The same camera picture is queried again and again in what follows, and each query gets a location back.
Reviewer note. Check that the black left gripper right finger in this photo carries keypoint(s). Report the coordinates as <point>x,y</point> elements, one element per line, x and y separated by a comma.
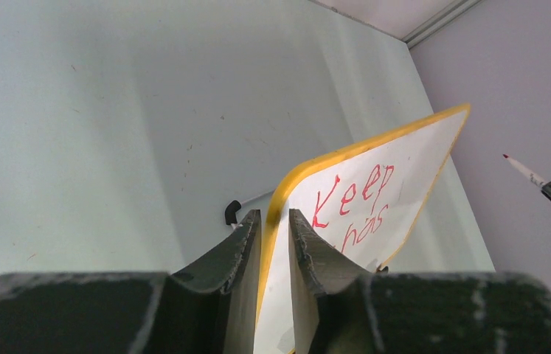
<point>340,307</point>

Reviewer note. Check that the red marker pen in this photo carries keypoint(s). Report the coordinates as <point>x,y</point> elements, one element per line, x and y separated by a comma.
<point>532,176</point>

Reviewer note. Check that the whiteboard with orange frame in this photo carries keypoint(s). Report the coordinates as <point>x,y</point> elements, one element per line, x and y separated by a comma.
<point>363,199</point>

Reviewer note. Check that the right aluminium corner post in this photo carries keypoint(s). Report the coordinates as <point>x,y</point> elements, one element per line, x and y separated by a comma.
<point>439,21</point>

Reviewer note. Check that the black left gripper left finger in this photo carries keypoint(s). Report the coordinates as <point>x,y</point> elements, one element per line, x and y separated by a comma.
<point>209,306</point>

